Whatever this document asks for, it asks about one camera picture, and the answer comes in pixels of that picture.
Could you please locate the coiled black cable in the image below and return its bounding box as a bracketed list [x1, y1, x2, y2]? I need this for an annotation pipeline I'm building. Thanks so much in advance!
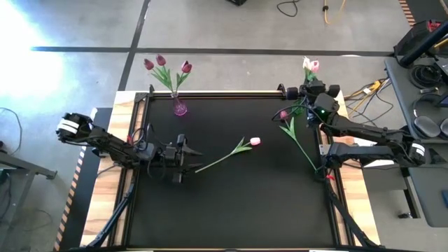
[409, 64, 444, 90]

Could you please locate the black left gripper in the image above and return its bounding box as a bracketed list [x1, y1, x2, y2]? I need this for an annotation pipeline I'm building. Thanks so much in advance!
[155, 133, 204, 185]

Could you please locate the black hazard-striped floor mat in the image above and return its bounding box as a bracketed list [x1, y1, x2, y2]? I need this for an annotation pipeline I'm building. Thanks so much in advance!
[52, 107, 113, 252]
[398, 0, 448, 27]

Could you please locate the dark screen device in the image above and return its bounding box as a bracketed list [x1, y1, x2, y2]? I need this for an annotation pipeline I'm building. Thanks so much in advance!
[435, 91, 448, 109]

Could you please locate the grey desk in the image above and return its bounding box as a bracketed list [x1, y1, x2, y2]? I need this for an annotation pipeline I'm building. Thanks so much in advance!
[384, 55, 448, 144]
[405, 164, 448, 228]

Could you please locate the purple glass vase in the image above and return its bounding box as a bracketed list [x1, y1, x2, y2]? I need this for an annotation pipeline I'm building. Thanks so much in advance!
[170, 90, 188, 117]

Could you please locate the pale white-pink artificial tulip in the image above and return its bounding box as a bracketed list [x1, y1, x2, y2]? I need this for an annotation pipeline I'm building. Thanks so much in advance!
[302, 56, 312, 83]

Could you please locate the yellow floor cable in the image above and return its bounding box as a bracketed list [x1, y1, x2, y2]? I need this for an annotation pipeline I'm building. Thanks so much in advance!
[322, 0, 347, 25]

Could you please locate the pink artificial tulip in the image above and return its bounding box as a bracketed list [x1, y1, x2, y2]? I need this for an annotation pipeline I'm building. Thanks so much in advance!
[310, 59, 320, 82]
[194, 136, 262, 174]

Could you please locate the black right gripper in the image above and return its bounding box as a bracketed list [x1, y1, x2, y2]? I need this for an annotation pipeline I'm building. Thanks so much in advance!
[285, 80, 342, 123]

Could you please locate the dark red artificial tulip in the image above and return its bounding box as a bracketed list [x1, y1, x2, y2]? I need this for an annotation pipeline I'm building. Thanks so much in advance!
[279, 109, 319, 173]
[174, 60, 193, 95]
[143, 58, 175, 95]
[155, 54, 175, 95]

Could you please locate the thin black floor cable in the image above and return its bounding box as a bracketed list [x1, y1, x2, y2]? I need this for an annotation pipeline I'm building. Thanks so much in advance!
[0, 106, 24, 157]

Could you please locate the yellow and black cable bundle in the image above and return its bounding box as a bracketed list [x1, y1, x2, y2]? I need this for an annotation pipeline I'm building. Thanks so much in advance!
[344, 77, 395, 122]

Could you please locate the black aluminium table frame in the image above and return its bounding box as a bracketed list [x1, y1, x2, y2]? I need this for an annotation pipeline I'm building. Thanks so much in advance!
[108, 90, 351, 251]

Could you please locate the white paper sheet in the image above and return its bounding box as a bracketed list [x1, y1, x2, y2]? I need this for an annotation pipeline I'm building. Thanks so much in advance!
[344, 136, 396, 169]

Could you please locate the black crate with red label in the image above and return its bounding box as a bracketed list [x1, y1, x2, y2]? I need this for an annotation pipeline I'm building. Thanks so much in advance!
[393, 19, 448, 59]

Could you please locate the green glass vase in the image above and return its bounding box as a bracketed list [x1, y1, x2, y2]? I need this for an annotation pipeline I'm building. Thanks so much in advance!
[292, 99, 306, 117]

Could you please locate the grey metal stand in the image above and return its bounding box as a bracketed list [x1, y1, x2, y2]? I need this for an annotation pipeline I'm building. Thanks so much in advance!
[0, 150, 59, 242]

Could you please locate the black pole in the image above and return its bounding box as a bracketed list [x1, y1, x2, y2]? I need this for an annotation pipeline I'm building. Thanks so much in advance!
[398, 20, 448, 69]

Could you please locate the black table mat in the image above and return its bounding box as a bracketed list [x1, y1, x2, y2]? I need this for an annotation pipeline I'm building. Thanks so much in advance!
[126, 96, 339, 249]

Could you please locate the black diagonal frame strut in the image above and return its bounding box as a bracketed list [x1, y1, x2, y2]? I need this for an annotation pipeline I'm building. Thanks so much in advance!
[85, 180, 137, 249]
[325, 181, 377, 249]

